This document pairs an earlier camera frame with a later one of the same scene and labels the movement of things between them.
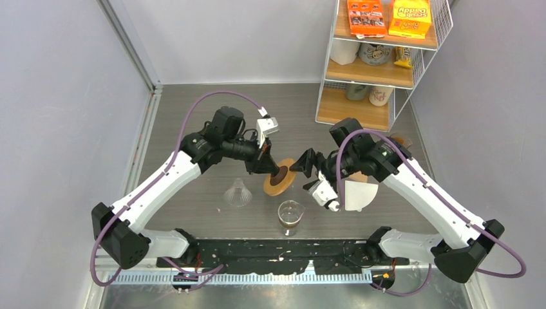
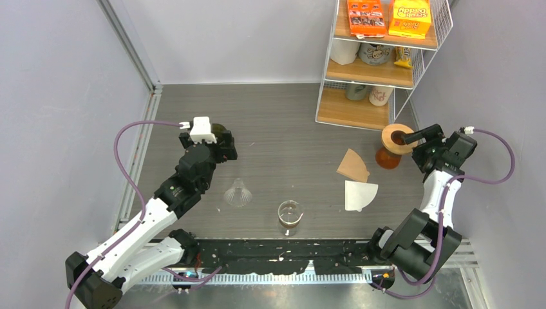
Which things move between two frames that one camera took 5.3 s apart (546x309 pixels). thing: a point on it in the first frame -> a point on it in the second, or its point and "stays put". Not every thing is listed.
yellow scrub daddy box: x=411 y=18 stays put
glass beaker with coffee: x=290 y=214 stays put
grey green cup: x=356 y=92 stays put
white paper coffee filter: x=358 y=195 stays put
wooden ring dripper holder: x=277 y=184 -> x=394 y=148
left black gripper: x=262 y=161 -> x=224 y=153
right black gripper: x=304 y=163 -> x=434 y=134
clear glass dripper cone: x=238 y=195 stays put
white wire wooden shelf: x=378 y=50 stays put
